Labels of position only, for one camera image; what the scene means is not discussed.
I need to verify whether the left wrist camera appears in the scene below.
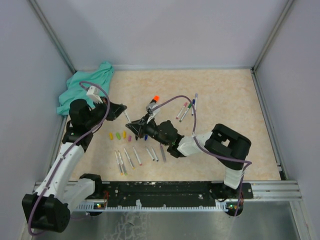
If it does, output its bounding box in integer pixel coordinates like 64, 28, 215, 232
86, 86, 104, 104

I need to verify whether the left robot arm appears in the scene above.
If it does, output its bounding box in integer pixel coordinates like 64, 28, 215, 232
22, 97, 127, 236

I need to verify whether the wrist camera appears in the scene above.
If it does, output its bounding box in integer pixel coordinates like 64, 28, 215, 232
86, 86, 104, 104
146, 102, 160, 124

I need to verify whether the teal cloth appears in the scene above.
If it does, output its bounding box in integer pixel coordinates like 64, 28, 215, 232
56, 61, 115, 116

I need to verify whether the purple cap pen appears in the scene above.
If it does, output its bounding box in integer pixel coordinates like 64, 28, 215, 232
160, 143, 167, 163

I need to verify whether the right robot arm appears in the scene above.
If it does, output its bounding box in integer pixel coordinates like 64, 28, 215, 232
125, 116, 252, 198

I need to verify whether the yellow cap marker pen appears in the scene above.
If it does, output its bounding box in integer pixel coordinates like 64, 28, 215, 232
123, 147, 135, 170

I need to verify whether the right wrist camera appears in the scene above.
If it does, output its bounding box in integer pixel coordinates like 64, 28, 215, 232
146, 102, 160, 124

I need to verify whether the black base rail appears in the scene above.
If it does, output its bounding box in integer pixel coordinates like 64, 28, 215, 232
86, 181, 253, 208

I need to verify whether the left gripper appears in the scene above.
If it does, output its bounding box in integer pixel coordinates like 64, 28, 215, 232
84, 95, 125, 129

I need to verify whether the small black marker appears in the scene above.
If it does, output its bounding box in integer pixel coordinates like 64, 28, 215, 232
145, 147, 155, 161

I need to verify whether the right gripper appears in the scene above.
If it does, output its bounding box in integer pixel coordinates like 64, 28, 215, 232
127, 113, 170, 147

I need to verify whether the lilac cap pen right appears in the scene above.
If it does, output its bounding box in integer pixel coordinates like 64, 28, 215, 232
193, 93, 198, 111

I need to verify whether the black orange highlighter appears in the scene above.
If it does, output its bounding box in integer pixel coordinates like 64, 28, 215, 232
149, 95, 160, 105

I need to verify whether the green cap pen right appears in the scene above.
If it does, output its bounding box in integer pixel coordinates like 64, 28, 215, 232
179, 103, 192, 123

